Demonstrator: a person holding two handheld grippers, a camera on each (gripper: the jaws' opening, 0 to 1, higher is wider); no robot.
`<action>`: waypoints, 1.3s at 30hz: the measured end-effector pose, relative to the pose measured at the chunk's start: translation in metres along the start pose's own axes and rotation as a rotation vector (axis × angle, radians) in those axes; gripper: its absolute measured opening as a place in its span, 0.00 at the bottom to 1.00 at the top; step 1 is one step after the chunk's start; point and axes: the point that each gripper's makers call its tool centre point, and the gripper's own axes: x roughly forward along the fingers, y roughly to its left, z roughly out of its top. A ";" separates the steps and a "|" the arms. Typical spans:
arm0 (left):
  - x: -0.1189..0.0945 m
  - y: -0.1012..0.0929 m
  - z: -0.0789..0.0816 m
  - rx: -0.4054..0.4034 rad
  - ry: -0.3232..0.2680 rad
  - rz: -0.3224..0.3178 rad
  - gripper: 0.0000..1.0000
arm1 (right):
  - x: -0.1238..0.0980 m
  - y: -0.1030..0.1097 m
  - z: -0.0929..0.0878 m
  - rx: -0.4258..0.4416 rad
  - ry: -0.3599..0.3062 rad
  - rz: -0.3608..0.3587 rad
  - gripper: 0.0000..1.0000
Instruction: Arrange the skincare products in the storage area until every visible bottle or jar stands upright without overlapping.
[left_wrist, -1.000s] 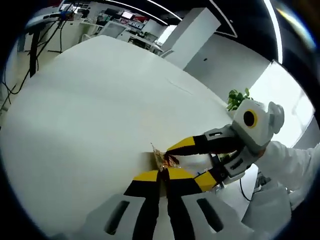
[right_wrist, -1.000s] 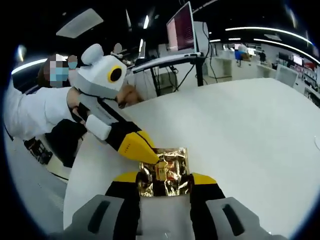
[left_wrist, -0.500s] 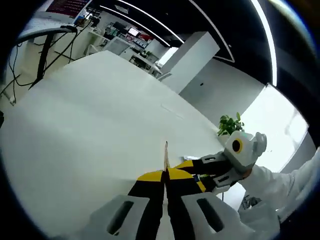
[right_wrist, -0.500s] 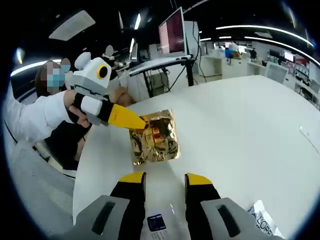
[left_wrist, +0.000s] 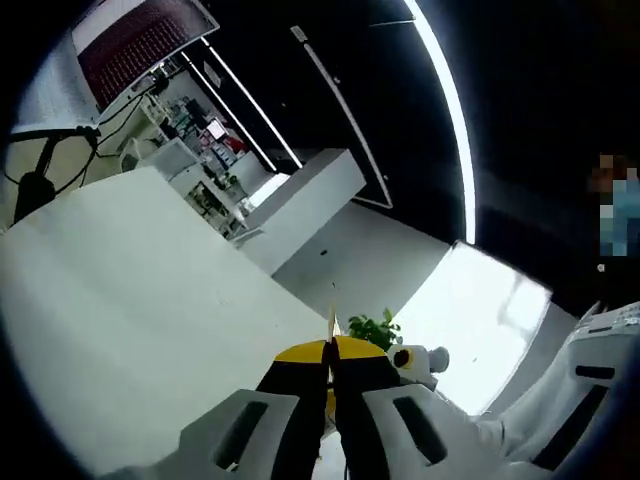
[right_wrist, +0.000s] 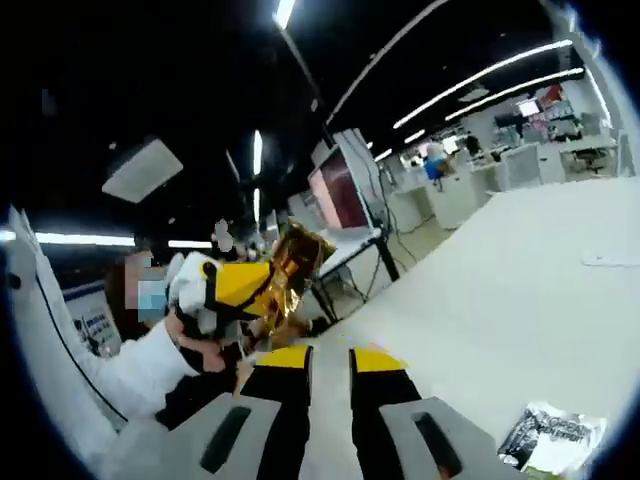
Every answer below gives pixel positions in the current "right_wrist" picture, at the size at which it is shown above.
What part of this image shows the blue white wall poster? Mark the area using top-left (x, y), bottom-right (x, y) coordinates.
top-left (63, 283), bottom-right (123, 359)

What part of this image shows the white standing desk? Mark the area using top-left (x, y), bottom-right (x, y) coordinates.
top-left (299, 227), bottom-right (402, 324)

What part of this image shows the white ceiling panel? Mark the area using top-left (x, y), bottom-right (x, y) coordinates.
top-left (101, 138), bottom-right (185, 205)

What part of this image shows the white low cabinet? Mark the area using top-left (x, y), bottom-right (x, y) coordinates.
top-left (388, 187), bottom-right (437, 235)

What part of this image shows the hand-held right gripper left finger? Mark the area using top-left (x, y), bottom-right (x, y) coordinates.
top-left (149, 343), bottom-right (315, 480)

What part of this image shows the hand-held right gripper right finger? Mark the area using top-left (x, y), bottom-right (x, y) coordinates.
top-left (348, 344), bottom-right (519, 480)

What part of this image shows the person's head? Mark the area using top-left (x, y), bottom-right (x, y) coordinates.
top-left (103, 251), bottom-right (170, 327)

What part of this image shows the long ceiling light strip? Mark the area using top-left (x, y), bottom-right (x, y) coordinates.
top-left (392, 38), bottom-right (575, 130)
top-left (444, 67), bottom-right (586, 123)

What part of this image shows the gold foil skincare sachet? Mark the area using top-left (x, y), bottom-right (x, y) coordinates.
top-left (259, 221), bottom-right (338, 344)

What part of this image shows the short ceiling light bar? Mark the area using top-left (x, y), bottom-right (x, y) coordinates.
top-left (272, 0), bottom-right (298, 30)

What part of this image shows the black monitor cable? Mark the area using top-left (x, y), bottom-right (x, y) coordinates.
top-left (367, 149), bottom-right (419, 264)

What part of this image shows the silver blue skincare sachet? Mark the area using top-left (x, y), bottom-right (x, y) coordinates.
top-left (497, 399), bottom-right (610, 474)

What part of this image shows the person's left hand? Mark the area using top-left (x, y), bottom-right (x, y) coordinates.
top-left (167, 309), bottom-right (204, 354)

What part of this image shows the white panel with black edge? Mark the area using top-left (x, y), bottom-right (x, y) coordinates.
top-left (7, 203), bottom-right (129, 436)

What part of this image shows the red white display shelf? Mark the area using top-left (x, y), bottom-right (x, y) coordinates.
top-left (539, 83), bottom-right (577, 132)

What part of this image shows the large computer monitor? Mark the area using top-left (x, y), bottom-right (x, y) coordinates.
top-left (307, 143), bottom-right (374, 232)

